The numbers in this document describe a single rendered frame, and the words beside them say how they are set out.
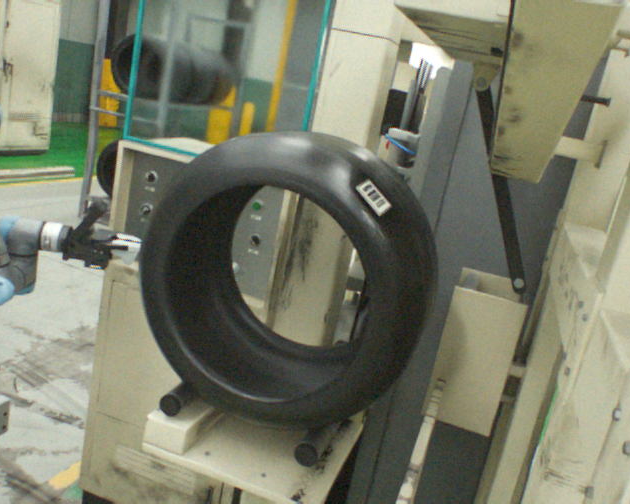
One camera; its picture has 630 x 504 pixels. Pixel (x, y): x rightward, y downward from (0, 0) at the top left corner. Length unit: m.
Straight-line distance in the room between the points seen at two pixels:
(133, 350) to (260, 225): 0.58
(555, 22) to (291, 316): 1.02
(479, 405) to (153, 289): 0.71
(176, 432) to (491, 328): 0.66
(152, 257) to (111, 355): 0.96
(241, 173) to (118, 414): 1.26
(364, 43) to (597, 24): 0.80
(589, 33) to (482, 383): 0.87
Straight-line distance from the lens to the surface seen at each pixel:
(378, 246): 1.04
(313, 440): 1.21
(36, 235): 1.70
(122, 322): 2.07
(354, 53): 1.42
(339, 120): 1.42
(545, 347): 1.38
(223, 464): 1.31
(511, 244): 1.32
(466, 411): 1.43
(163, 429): 1.31
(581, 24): 0.68
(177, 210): 1.16
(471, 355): 1.38
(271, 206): 1.81
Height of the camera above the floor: 1.54
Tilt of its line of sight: 15 degrees down
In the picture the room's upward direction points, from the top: 12 degrees clockwise
